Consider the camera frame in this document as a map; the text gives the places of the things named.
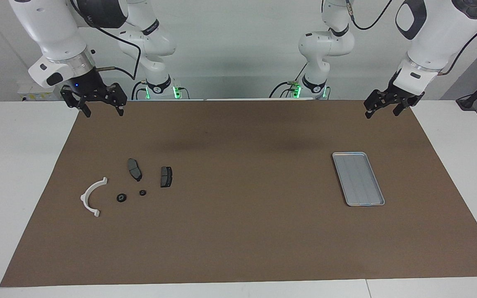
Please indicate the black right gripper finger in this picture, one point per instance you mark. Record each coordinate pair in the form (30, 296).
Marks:
(73, 97)
(117, 96)

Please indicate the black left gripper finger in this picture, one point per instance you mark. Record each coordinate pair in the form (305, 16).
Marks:
(376, 101)
(405, 102)

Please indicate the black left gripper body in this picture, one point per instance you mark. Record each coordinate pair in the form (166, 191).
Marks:
(393, 89)

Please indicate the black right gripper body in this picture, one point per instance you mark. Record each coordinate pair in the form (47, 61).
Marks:
(88, 85)

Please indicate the large black bearing gear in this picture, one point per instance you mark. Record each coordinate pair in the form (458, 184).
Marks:
(121, 198)

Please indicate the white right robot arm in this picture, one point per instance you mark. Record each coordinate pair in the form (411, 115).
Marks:
(52, 29)

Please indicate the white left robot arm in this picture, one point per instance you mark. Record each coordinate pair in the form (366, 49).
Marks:
(437, 33)

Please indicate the silver metal tray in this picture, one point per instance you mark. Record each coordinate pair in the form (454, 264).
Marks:
(358, 178)

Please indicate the white box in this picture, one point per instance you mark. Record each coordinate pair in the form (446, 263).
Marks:
(27, 93)

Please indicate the curved dark brake pad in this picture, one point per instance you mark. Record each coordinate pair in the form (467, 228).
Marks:
(134, 169)

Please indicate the rectangular dark brake pad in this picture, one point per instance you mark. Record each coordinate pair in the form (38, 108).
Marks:
(166, 176)

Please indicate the brown table mat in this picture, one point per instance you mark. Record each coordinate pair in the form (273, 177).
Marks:
(238, 227)

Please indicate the white semicircular bracket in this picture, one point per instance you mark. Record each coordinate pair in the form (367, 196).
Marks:
(84, 199)

